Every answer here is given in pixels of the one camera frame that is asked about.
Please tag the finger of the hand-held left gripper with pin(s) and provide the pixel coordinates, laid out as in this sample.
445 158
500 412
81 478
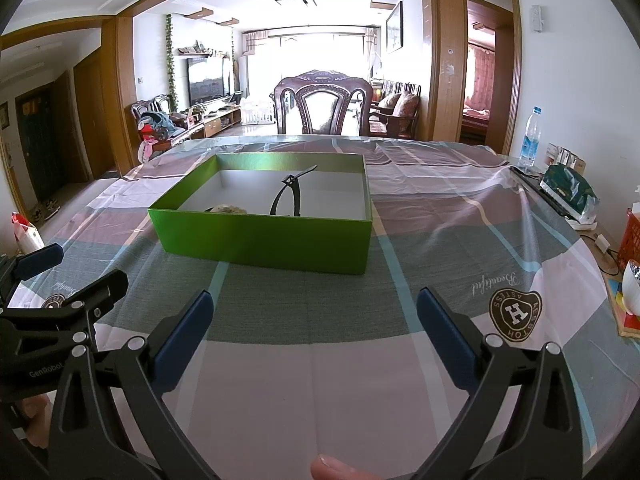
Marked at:
42 259
100 287

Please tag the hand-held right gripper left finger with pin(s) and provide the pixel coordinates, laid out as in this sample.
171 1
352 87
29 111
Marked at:
182 345

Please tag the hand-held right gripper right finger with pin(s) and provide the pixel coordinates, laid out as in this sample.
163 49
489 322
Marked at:
447 340

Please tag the green cardboard box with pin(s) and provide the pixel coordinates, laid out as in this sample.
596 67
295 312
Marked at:
260 245

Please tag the person's left hand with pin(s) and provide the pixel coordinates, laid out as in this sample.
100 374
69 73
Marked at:
37 420

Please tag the person's right hand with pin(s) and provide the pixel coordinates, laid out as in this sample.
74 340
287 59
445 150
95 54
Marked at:
340 469

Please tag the red and white paper bag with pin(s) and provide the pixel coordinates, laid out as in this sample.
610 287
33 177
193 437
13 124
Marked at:
25 235

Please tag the pair of shoes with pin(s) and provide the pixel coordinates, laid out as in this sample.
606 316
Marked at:
47 209

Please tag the dark entrance door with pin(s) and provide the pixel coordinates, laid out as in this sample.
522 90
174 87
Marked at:
40 150

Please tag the plaid tablecloth with round logos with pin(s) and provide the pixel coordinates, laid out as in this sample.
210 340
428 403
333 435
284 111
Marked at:
320 385

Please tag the pile of clothes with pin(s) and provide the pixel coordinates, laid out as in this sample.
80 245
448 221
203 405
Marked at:
157 125

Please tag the wooden tray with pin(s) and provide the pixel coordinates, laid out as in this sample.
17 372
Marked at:
622 324

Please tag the black hair clip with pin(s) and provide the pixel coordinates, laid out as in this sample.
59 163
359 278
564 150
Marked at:
296 202

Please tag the wooden armchair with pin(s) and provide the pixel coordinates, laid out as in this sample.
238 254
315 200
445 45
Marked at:
187 120

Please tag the white bowl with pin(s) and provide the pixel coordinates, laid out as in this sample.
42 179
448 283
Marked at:
632 295

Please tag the green foil bag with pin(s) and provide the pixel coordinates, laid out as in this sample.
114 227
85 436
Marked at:
567 190

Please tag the wooden television cabinet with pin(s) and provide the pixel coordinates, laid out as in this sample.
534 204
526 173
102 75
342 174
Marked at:
220 120

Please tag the red plastic basket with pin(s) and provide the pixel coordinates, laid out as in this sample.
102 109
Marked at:
631 240

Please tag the plastic water bottle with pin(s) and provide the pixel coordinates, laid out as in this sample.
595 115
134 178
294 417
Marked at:
530 145

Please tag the small cardboard boxes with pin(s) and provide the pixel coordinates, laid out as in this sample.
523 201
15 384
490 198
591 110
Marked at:
562 152

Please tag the wooden sofa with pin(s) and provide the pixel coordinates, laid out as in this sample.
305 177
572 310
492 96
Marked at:
387 120

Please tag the flat screen television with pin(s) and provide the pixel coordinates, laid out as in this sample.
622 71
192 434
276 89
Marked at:
206 80

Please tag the white play fence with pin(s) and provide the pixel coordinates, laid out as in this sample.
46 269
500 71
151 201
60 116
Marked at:
257 112

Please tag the hanging green vine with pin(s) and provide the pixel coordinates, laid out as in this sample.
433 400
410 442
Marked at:
171 60
232 60

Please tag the patterned sofa cushion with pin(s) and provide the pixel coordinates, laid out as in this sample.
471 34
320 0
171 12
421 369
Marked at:
406 105

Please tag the white standing air conditioner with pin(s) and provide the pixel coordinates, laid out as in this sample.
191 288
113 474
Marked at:
243 80

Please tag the dark carved wooden chair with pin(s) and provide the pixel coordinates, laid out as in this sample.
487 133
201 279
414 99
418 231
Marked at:
325 110

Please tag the pink curtain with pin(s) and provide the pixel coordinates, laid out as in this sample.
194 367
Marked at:
480 75

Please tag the wall shelf with ornaments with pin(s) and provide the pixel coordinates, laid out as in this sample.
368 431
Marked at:
202 51

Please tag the framed wall painting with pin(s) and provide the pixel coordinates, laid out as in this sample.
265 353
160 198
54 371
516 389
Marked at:
395 27

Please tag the white wall switch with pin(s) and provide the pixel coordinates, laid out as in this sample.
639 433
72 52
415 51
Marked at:
536 17

